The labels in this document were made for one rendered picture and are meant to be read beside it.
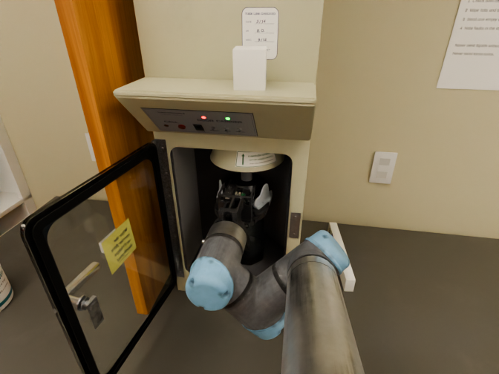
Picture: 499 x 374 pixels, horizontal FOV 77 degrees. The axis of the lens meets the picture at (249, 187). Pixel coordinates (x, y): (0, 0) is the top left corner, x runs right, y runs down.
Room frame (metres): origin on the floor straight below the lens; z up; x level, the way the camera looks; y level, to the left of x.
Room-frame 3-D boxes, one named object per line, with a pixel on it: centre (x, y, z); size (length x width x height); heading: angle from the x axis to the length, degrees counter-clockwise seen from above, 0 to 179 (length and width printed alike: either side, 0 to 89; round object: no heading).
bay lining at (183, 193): (0.72, 0.02, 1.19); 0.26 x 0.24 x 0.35; 80
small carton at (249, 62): (0.53, 0.00, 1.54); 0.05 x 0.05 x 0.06; 87
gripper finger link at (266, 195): (0.64, -0.04, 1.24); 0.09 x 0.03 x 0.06; 141
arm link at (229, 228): (0.47, 0.05, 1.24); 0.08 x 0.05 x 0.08; 80
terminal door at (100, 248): (0.46, 0.24, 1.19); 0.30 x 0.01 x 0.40; 162
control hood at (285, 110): (0.54, 0.05, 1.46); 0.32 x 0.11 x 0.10; 80
